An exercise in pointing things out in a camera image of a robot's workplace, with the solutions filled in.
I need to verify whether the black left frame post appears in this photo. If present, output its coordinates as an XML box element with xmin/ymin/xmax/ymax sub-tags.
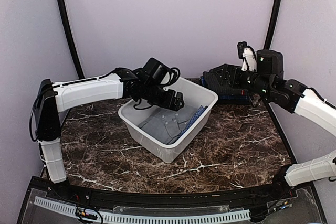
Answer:
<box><xmin>57</xmin><ymin>0</ymin><xmax>85</xmax><ymax>79</ymax></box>

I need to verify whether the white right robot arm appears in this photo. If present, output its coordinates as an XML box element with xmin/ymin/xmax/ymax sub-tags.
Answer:
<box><xmin>210</xmin><ymin>45</ymin><xmax>335</xmax><ymax>200</ymax></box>

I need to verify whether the blue checkered shirt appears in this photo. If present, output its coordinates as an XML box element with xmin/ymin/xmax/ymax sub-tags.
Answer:
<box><xmin>177</xmin><ymin>105</ymin><xmax>208</xmax><ymax>138</ymax></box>

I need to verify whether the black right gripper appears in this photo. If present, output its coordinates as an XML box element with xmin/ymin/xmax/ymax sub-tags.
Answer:
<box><xmin>213</xmin><ymin>63</ymin><xmax>274</xmax><ymax>98</ymax></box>

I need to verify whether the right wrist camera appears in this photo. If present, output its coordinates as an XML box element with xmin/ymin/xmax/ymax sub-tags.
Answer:
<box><xmin>237</xmin><ymin>41</ymin><xmax>257</xmax><ymax>72</ymax></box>

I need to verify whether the white cable duct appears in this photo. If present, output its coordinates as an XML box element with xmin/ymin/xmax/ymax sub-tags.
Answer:
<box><xmin>33</xmin><ymin>196</ymin><xmax>251</xmax><ymax>224</ymax></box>

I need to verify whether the black front rail base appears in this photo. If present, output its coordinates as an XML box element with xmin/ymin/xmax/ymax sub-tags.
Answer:
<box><xmin>17</xmin><ymin>177</ymin><xmax>327</xmax><ymax>223</ymax></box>

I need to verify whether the grey long sleeve shirt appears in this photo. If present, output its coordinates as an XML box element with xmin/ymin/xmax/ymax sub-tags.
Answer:
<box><xmin>138</xmin><ymin>105</ymin><xmax>198</xmax><ymax>145</ymax></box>

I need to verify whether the black right frame post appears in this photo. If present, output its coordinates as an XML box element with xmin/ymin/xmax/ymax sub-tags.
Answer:
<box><xmin>263</xmin><ymin>0</ymin><xmax>281</xmax><ymax>49</ymax></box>

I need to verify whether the black frame post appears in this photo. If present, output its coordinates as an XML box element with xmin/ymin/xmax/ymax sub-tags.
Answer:
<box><xmin>263</xmin><ymin>0</ymin><xmax>281</xmax><ymax>49</ymax></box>
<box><xmin>57</xmin><ymin>0</ymin><xmax>85</xmax><ymax>79</ymax></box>

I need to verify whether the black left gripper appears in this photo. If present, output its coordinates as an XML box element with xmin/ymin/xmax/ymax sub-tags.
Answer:
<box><xmin>142</xmin><ymin>82</ymin><xmax>184</xmax><ymax>111</ymax></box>

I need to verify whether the white plastic bin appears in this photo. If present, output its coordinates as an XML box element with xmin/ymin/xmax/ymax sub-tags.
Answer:
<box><xmin>118</xmin><ymin>78</ymin><xmax>218</xmax><ymax>163</ymax></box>

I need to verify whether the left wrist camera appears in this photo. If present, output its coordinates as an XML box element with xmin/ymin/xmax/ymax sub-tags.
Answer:
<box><xmin>143</xmin><ymin>58</ymin><xmax>170</xmax><ymax>84</ymax></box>

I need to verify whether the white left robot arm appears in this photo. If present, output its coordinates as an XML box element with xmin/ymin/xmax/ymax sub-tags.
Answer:
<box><xmin>29</xmin><ymin>65</ymin><xmax>184</xmax><ymax>201</ymax></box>

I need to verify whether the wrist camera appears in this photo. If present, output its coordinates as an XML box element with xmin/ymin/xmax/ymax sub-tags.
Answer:
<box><xmin>143</xmin><ymin>58</ymin><xmax>170</xmax><ymax>84</ymax></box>
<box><xmin>237</xmin><ymin>41</ymin><xmax>257</xmax><ymax>72</ymax></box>

